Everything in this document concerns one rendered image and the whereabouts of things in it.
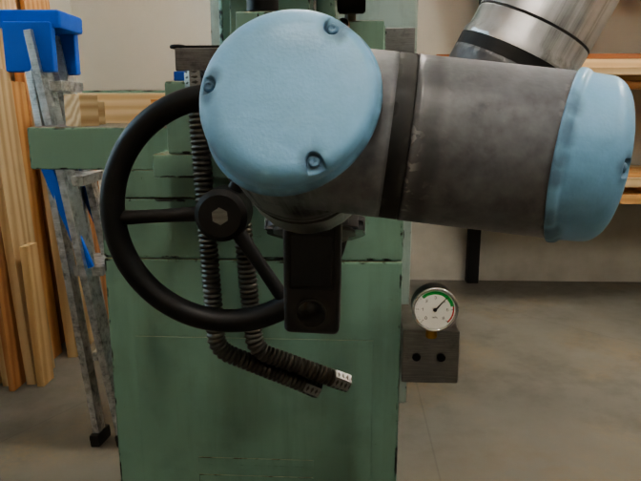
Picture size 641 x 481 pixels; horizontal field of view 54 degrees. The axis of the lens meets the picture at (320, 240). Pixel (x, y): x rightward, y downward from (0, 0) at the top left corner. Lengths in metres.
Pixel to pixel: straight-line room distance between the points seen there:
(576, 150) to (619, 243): 3.36
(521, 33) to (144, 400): 0.78
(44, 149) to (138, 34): 2.53
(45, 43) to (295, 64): 1.47
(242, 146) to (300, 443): 0.76
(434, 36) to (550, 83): 3.02
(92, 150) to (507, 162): 0.73
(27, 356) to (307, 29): 2.11
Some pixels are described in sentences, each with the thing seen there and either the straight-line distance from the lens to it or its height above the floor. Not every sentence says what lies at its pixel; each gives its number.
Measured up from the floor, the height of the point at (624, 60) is 1.12.
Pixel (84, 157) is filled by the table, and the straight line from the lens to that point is 0.96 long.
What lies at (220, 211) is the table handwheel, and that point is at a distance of 0.70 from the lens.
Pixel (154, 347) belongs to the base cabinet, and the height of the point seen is 0.57.
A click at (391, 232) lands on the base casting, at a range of 0.90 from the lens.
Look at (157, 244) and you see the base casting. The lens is 0.94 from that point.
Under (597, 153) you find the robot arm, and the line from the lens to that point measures 0.32.
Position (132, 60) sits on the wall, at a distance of 3.48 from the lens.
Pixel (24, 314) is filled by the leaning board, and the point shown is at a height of 0.25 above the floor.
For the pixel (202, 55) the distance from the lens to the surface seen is 0.82.
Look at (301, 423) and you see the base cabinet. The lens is 1.00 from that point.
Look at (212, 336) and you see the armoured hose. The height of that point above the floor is 0.64.
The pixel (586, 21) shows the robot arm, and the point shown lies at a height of 0.99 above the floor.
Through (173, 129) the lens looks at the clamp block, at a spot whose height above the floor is 0.90.
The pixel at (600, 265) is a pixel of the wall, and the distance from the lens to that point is 3.67.
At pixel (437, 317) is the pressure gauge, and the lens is 0.87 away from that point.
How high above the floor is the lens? 0.93
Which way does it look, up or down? 12 degrees down
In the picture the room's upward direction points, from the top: straight up
